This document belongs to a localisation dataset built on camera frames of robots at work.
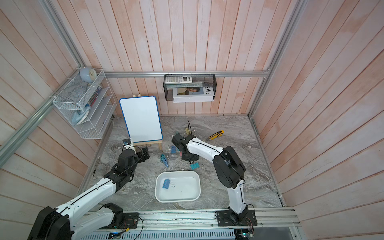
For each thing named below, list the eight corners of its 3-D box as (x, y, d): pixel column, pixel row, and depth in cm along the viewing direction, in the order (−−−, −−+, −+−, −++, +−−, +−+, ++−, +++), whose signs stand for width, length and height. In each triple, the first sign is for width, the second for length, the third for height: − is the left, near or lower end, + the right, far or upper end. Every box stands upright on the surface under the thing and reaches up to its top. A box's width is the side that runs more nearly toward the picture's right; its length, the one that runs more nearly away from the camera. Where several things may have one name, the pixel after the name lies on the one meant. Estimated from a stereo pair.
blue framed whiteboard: (133, 148, 103) (114, 113, 76) (138, 132, 112) (122, 96, 85) (162, 148, 103) (153, 113, 76) (164, 132, 112) (157, 96, 85)
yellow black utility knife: (208, 141, 107) (208, 139, 105) (205, 138, 109) (206, 136, 107) (225, 134, 111) (225, 132, 110) (222, 131, 113) (223, 129, 111)
